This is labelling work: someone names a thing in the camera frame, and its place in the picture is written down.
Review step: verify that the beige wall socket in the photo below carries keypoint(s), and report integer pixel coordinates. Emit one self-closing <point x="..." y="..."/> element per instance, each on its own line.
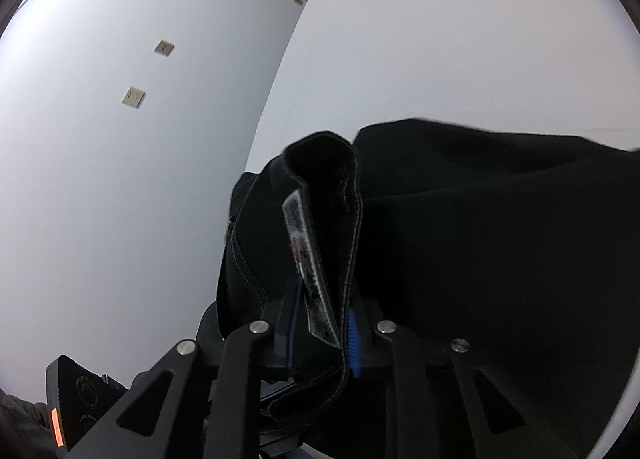
<point x="164" y="48"/>
<point x="133" y="97"/>

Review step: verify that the grey sleeve forearm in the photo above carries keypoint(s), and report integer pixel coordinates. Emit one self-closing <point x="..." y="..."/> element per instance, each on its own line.
<point x="25" y="429"/>

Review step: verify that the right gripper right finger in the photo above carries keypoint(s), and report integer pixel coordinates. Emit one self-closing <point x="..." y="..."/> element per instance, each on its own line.
<point x="503" y="385"/>

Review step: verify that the lower beige wall socket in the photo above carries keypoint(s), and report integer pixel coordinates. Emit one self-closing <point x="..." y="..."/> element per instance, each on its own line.
<point x="133" y="97"/>

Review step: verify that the upper beige wall socket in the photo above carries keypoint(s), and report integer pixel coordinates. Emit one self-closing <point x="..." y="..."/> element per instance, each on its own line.
<point x="164" y="48"/>

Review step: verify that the white bed sheet mattress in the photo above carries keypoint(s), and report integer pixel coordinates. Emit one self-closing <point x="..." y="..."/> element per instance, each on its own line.
<point x="540" y="67"/>

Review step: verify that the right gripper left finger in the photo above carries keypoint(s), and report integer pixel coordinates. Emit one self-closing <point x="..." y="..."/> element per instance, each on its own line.
<point x="189" y="407"/>

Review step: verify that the black jeans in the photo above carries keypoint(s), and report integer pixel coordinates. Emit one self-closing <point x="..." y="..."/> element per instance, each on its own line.
<point x="422" y="222"/>

